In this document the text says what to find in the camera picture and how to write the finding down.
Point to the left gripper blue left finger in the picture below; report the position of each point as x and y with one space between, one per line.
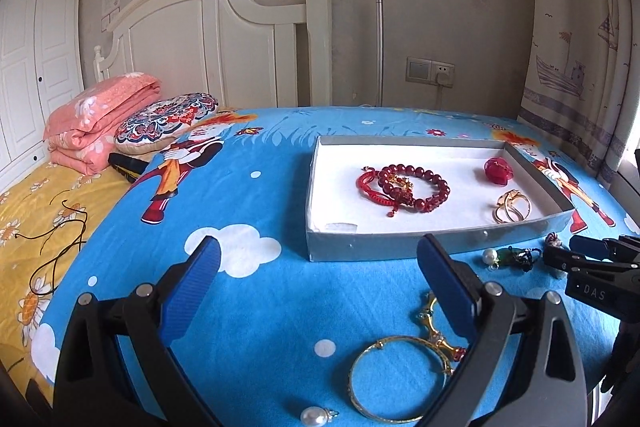
188 289

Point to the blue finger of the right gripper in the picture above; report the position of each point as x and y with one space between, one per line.
590 247
560 260

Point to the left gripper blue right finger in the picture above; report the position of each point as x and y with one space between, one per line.
454 284

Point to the clear crystal pendant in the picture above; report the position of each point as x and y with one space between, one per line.
553 239

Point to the white pearl earring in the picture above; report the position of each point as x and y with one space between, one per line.
491 258
317 416

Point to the gold bamboo bangle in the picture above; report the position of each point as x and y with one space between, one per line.
426 316

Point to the gold double ring bangle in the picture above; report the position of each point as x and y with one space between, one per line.
512 207

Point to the red flower hair clip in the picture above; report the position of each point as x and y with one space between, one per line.
498 171

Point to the blue cartoon tablecloth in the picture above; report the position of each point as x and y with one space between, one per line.
277 332

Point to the grey shallow tray box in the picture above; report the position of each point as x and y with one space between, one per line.
372 198

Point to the ship print curtain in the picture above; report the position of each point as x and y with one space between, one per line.
582 85

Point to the yellow floral bed sheet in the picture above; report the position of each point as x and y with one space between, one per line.
45 221

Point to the patterned round pillow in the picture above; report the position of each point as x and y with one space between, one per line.
157 125

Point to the pink folded quilt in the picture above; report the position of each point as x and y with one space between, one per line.
80 134

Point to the white bed headboard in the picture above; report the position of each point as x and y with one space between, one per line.
245 54

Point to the white wardrobe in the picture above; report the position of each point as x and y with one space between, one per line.
40 71

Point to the silver metal pole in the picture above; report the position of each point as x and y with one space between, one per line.
379 12

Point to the wall switch socket panel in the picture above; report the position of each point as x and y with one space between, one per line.
432 73

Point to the paper notice on wall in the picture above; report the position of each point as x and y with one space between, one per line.
109 8

